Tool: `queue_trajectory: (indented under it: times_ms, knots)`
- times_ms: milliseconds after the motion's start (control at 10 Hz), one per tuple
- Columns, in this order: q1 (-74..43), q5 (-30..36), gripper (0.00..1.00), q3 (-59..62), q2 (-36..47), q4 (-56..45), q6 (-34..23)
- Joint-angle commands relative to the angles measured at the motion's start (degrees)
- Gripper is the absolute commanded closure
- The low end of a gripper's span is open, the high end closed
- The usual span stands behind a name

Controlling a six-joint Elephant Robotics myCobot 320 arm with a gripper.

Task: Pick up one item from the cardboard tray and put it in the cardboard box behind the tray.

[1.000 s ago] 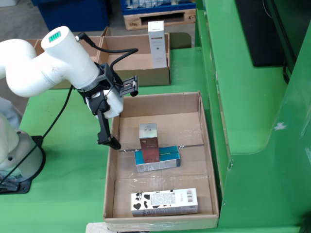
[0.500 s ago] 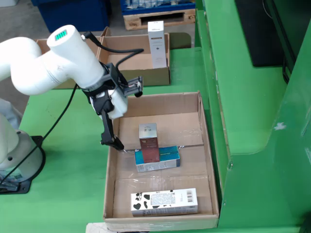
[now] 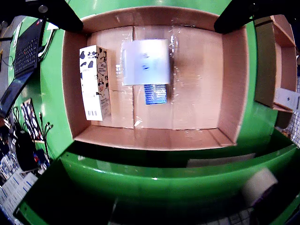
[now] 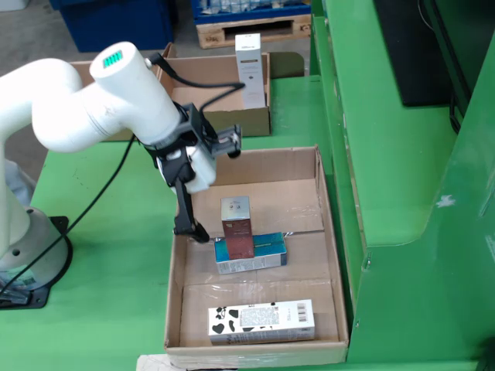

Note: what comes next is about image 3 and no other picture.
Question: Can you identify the copper carton with white end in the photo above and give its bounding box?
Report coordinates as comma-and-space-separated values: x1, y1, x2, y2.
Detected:
121, 38, 172, 86

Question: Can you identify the white cow print carton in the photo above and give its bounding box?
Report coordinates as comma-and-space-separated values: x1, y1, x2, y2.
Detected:
79, 45, 112, 122

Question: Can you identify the white cable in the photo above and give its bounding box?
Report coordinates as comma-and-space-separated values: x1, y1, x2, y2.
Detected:
37, 23, 58, 63

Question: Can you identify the black usb cable bundle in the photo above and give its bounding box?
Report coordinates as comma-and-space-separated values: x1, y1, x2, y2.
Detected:
38, 112, 54, 162

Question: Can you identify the beige tape roll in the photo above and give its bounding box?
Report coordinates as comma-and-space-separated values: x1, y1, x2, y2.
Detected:
241, 167, 279, 207

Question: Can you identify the black laptop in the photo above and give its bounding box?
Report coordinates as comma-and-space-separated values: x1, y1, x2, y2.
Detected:
0, 17, 47, 118

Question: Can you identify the flat cow print card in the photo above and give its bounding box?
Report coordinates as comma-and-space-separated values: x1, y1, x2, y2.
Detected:
20, 98, 45, 143

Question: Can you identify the shallow cardboard tray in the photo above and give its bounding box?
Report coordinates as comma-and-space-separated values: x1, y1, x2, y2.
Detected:
62, 6, 249, 150

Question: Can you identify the teal holographic carton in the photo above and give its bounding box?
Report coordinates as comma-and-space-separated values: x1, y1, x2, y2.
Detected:
143, 83, 168, 105

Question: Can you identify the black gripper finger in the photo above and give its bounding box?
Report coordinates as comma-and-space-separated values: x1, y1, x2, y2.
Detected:
0, 0, 84, 32
214, 0, 300, 35

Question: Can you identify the black desktop device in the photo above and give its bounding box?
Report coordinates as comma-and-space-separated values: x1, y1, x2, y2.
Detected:
13, 130, 40, 172

